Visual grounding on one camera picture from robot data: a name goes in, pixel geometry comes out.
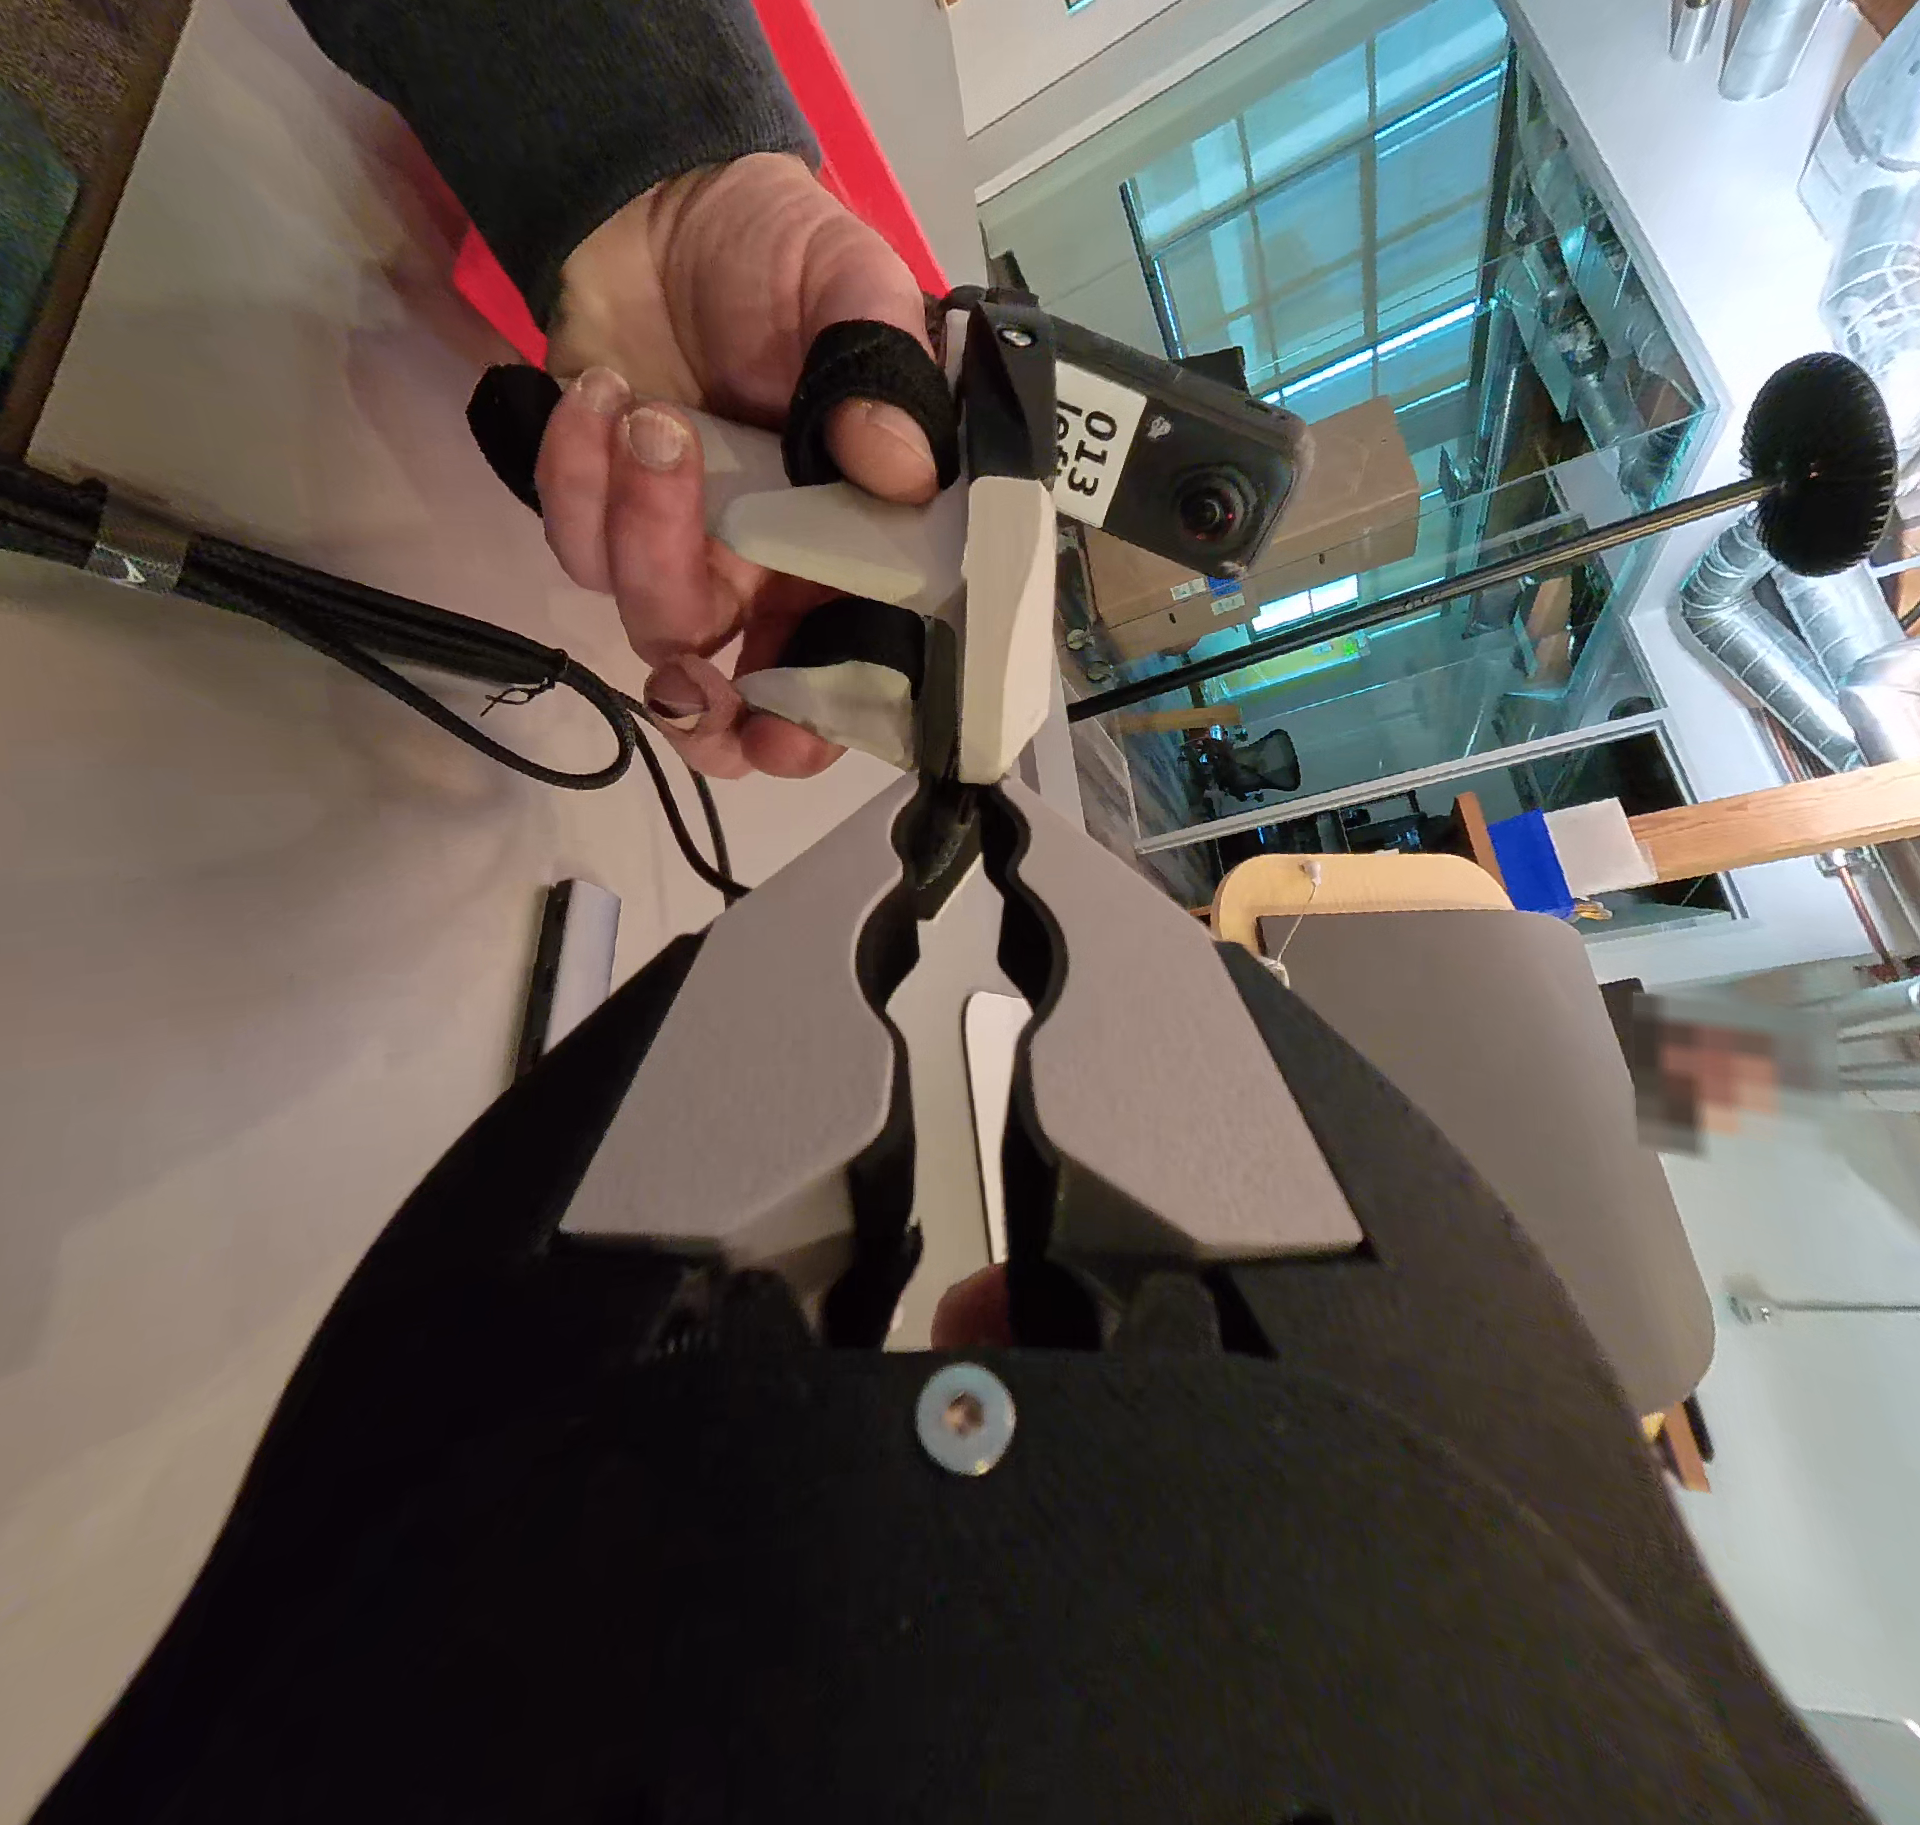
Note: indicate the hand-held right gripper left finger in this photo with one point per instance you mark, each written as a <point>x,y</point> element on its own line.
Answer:
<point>735,1090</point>

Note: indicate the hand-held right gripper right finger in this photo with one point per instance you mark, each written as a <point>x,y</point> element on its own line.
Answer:
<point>1186,1106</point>

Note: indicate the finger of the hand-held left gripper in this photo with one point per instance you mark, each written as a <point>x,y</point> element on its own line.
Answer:
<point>1006,626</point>

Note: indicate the grey usb hub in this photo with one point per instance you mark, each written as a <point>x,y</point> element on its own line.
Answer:
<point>585,955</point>

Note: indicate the red plastic bin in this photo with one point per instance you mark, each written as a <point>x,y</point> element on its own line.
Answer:
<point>826,87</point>

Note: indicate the person's left forearm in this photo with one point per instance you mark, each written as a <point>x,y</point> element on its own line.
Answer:
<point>540,27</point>

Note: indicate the person's right hand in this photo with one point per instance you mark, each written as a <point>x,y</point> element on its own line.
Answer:
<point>967,1307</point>

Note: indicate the person's left hand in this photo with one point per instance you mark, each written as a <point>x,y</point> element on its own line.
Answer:
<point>705,282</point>

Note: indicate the stack of cardboard boxes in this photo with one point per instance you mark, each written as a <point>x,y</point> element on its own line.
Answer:
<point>1366,522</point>

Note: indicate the black office chair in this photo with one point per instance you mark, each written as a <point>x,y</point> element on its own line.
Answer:
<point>1254,764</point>

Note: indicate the dark board with wooden rim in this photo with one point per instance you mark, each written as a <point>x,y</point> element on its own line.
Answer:
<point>1501,1075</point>

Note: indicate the blue box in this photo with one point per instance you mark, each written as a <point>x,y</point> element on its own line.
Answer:
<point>1528,864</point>

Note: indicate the white box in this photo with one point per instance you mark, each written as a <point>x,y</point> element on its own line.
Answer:
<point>1603,844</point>

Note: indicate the black tripod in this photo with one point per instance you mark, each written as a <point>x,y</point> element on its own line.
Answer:
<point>1816,462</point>

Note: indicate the wooden beam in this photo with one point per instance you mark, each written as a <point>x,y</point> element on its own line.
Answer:
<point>1786,820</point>

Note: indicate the silver ceiling duct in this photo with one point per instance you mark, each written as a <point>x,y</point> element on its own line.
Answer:
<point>1771,641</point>

